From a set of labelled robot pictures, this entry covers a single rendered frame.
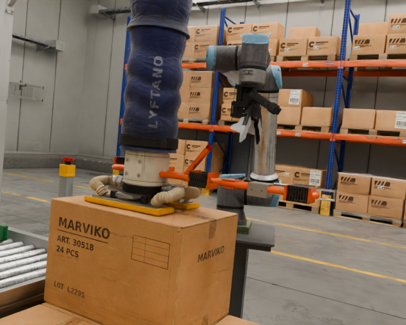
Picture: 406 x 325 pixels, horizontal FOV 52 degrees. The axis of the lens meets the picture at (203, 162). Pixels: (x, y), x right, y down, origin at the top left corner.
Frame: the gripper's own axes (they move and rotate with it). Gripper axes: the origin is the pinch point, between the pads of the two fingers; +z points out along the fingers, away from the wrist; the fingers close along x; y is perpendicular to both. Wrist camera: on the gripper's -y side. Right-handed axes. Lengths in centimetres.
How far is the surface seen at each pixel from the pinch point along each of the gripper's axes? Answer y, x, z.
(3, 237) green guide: 150, -18, 64
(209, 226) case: 10.3, 5.2, 29.2
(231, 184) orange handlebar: 4.1, 3.5, 14.0
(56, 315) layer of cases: 57, 26, 67
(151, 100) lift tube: 35.5, 10.0, -12.1
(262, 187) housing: -6.9, 3.4, 13.8
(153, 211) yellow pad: 26.9, 15.5, 25.7
